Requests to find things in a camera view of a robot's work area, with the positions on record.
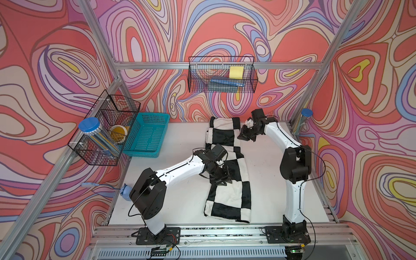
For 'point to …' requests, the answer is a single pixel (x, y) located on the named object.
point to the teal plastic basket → (147, 135)
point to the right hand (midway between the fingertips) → (239, 140)
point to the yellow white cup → (118, 133)
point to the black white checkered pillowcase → (231, 201)
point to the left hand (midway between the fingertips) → (233, 183)
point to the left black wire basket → (111, 110)
